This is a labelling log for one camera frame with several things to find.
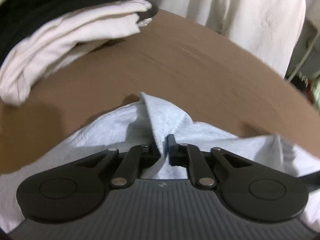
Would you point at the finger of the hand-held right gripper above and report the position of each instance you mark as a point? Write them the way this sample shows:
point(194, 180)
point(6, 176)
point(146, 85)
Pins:
point(312, 180)

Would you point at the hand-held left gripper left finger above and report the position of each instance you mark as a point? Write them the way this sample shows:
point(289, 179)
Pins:
point(147, 152)

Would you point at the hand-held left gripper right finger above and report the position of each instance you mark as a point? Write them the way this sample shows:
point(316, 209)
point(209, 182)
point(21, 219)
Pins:
point(171, 145)

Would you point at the light grey printed t-shirt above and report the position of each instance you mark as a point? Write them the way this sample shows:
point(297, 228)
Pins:
point(112, 130)

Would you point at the dark clothes pile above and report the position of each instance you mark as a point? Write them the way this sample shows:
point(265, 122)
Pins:
point(300, 80)

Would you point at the stack of folded clothes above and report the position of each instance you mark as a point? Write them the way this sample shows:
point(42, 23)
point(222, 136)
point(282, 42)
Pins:
point(62, 30)

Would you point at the white curtain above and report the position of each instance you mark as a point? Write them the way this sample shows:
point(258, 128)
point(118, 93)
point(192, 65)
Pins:
point(237, 17)

